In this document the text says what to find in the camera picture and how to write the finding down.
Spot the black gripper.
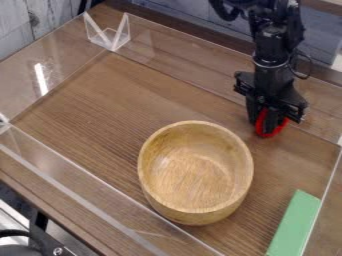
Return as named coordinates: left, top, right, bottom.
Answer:
left=233, top=64, right=308, bottom=134

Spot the red plush strawberry toy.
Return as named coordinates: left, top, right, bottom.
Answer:
left=255, top=108, right=288, bottom=138

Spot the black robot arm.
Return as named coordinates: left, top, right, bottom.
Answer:
left=208, top=0, right=308, bottom=138

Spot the wooden bowl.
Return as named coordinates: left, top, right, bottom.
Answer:
left=137, top=120, right=253, bottom=226

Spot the green tape strip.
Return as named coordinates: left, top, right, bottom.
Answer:
left=264, top=190, right=320, bottom=256

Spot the black table clamp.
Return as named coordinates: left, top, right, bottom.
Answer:
left=29, top=211, right=77, bottom=256

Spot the clear acrylic corner bracket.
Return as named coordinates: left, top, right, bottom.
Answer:
left=82, top=13, right=130, bottom=52

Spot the clear acrylic front wall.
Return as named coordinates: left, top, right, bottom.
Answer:
left=0, top=124, right=224, bottom=256

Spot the black cable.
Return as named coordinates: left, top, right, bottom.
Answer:
left=0, top=229, right=37, bottom=256

